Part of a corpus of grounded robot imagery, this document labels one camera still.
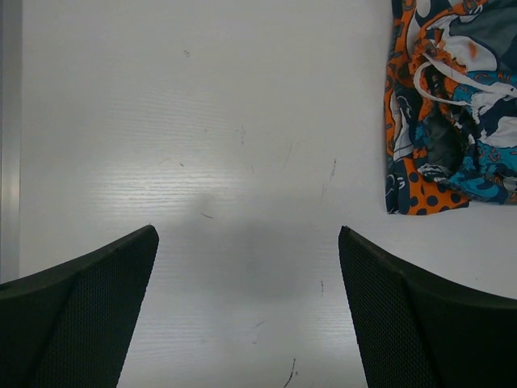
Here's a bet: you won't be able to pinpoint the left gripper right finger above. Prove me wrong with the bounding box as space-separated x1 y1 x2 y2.
338 226 516 387

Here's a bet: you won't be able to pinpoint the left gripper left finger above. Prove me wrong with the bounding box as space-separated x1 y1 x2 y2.
1 225 159 387

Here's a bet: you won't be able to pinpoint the colourful patterned shorts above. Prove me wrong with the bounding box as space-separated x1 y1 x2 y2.
384 1 516 216

